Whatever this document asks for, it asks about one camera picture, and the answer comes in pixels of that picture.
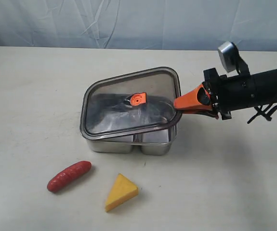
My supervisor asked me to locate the red toy sausage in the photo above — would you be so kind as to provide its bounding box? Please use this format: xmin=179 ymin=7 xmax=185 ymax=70
xmin=47 ymin=161 xmax=92 ymax=193

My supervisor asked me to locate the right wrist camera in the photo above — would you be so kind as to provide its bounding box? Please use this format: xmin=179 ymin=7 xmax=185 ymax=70
xmin=217 ymin=41 xmax=237 ymax=73

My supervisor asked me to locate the steel two-compartment lunch box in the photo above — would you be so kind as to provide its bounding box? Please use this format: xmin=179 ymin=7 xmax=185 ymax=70
xmin=81 ymin=95 xmax=179 ymax=156

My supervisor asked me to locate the yellow toy cheese wedge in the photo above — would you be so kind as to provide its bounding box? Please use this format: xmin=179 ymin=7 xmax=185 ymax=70
xmin=105 ymin=173 xmax=139 ymax=212

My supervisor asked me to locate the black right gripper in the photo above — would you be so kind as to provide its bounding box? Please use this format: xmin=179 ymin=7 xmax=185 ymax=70
xmin=173 ymin=68 xmax=256 ymax=120

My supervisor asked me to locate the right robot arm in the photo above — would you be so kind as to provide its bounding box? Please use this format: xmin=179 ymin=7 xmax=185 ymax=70
xmin=173 ymin=68 xmax=277 ymax=123

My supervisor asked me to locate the dark transparent lunch box lid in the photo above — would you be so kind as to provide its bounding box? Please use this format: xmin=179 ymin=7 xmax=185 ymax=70
xmin=80 ymin=67 xmax=182 ymax=141

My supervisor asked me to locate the light blue backdrop cloth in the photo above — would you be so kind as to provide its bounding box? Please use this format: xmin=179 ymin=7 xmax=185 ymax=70
xmin=0 ymin=0 xmax=277 ymax=51

